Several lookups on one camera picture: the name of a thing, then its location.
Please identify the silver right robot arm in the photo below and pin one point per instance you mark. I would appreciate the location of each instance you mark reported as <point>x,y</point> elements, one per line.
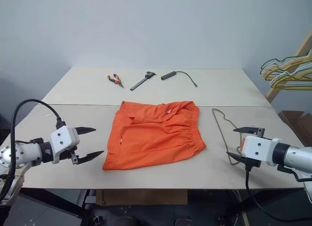
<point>295,155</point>

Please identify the orange shorts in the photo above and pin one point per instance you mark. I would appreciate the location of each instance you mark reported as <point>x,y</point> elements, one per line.
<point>156,138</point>

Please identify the open brown cardboard box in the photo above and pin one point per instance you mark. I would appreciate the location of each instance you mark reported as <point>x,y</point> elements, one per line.
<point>295,121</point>

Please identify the dark rounded shape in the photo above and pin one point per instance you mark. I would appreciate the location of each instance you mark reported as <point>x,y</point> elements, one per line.
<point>182,222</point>
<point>125,216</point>

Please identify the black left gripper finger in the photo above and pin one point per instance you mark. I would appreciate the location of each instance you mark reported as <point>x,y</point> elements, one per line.
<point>84,131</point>
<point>90,156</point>

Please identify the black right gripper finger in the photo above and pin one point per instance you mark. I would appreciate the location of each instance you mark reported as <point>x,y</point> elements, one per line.
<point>246,130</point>
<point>239,159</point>

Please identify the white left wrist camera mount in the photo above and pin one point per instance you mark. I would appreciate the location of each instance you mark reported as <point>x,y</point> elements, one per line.
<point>63,138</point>

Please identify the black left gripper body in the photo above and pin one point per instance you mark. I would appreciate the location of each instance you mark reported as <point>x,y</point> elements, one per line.
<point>73,156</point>

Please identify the flat brown cardboard sheet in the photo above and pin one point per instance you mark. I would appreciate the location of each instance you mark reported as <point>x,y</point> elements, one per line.
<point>141,196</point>

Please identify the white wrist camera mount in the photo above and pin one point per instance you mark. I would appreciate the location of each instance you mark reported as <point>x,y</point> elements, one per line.
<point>63,138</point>
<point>256,148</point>

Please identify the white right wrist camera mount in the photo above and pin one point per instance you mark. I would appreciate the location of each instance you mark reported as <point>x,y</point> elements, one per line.
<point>256,148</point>

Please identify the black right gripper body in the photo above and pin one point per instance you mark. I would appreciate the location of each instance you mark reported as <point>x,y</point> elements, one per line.
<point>252,163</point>

